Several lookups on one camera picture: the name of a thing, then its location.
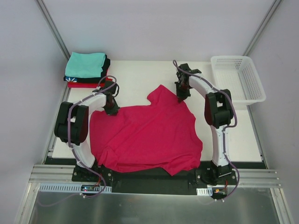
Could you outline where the pink t shirt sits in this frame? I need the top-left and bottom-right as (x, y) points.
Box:
(89, 85), (203, 175)

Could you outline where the white plastic laundry basket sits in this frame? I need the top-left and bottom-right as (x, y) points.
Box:
(210, 56), (266, 108)

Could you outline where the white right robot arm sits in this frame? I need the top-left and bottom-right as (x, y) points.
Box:
(173, 60), (237, 186)

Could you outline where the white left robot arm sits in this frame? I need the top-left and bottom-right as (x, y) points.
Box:
(54, 81), (119, 182)

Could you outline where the black folded t shirt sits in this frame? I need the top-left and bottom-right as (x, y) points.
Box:
(63, 55), (111, 84)

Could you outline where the red folded t shirt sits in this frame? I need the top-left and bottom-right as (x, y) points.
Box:
(64, 76), (101, 88)

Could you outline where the teal folded t shirt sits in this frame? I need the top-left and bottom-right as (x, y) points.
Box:
(65, 52), (106, 78)

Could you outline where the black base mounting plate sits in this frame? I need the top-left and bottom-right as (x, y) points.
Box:
(71, 158), (242, 194)

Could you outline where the aluminium frame rail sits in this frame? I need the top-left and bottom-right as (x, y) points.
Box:
(29, 164), (283, 188)

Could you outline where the left white cable duct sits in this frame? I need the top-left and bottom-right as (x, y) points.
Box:
(39, 183), (112, 194)

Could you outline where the white cable duct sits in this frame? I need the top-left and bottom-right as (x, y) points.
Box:
(196, 187), (213, 196)
(39, 183), (112, 194)

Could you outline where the right white cable duct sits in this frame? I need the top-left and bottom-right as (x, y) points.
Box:
(196, 187), (213, 196)

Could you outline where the left aluminium corner post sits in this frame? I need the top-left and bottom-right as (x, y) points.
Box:
(35, 0), (71, 60)

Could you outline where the aluminium corner post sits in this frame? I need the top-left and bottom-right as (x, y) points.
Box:
(243, 0), (284, 56)
(35, 0), (71, 60)

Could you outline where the right aluminium corner post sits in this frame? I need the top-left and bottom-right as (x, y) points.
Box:
(243, 0), (284, 56)

